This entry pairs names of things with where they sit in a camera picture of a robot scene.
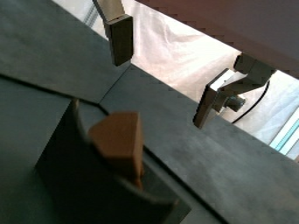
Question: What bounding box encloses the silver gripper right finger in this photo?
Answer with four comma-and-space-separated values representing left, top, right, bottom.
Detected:
192, 53, 276, 129

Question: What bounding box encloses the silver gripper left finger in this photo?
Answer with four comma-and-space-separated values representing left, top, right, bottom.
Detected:
92, 0, 133, 66

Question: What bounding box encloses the brown three prong object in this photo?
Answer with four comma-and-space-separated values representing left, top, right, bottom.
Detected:
88, 111, 144, 189

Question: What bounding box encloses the black curved fixture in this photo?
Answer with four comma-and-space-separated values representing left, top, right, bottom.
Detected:
36, 100, 190, 224

